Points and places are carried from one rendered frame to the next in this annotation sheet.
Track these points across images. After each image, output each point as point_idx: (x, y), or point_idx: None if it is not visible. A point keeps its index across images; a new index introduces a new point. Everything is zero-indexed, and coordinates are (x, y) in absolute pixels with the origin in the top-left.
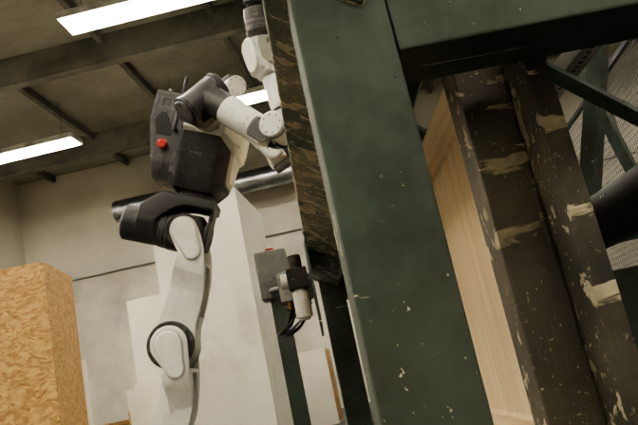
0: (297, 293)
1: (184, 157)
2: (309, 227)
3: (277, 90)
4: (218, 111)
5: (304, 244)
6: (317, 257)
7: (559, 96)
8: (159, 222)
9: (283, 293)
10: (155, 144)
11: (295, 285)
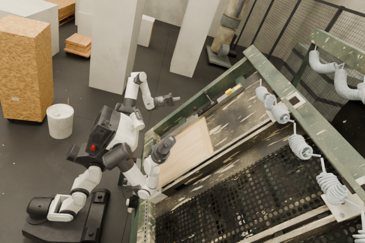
0: (130, 208)
1: (102, 154)
2: None
3: (152, 183)
4: (123, 173)
5: (139, 202)
6: None
7: None
8: (84, 162)
9: (127, 190)
10: (89, 145)
11: (131, 207)
